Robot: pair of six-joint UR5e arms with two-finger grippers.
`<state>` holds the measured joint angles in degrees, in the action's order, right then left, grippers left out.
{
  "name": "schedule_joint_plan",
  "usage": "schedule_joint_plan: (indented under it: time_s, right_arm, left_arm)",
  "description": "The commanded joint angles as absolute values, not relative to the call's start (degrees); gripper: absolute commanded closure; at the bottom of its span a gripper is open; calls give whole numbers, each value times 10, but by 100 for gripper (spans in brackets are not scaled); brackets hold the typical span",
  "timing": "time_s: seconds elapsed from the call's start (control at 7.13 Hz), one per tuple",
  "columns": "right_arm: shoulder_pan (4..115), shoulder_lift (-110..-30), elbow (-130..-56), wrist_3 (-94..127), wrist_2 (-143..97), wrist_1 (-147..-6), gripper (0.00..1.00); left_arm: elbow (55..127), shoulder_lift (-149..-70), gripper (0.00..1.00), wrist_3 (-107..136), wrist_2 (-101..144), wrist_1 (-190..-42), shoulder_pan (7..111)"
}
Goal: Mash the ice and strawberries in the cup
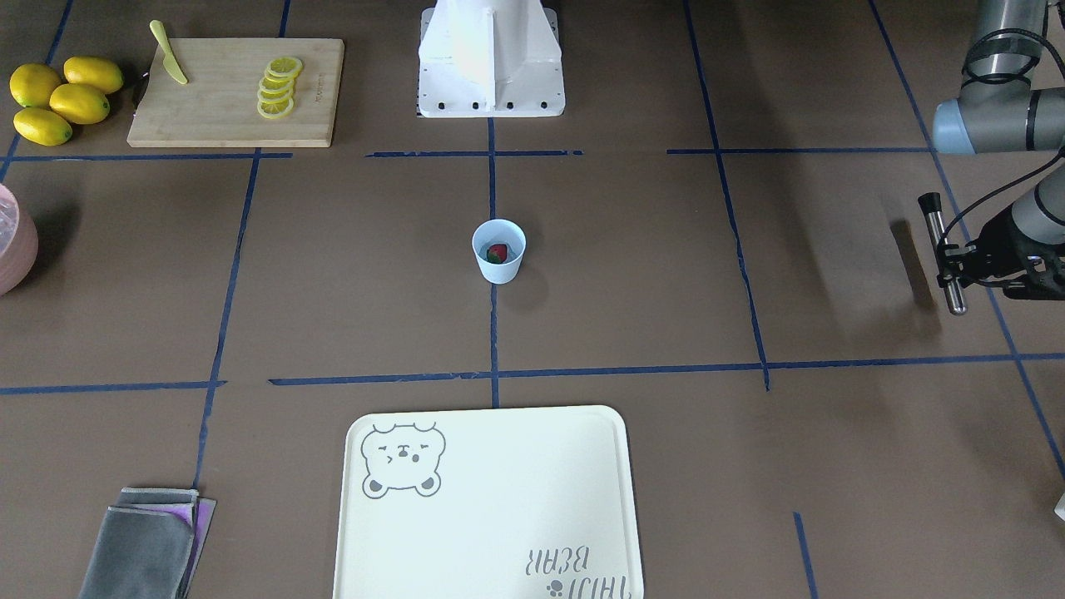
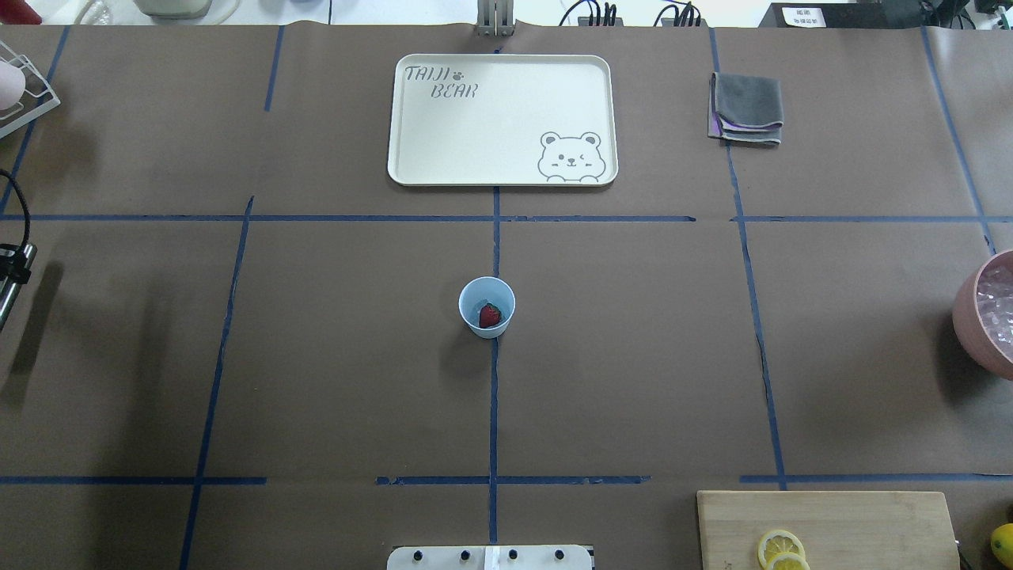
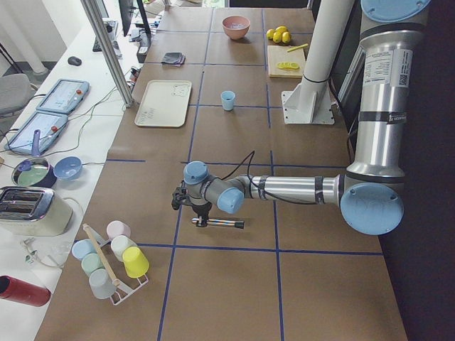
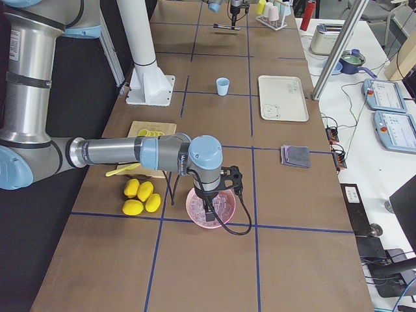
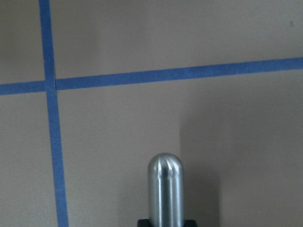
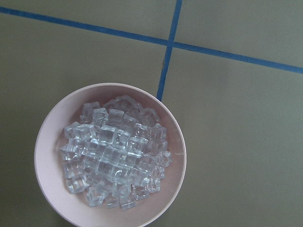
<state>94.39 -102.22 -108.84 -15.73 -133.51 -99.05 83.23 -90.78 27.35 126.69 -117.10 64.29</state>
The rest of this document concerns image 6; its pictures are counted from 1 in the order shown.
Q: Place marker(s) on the pile of clear ice cubes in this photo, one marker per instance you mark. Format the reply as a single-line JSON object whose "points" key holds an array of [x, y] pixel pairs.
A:
{"points": [[116, 153]]}

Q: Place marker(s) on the pink bowl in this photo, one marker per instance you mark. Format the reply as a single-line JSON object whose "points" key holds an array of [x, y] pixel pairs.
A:
{"points": [[73, 207]]}

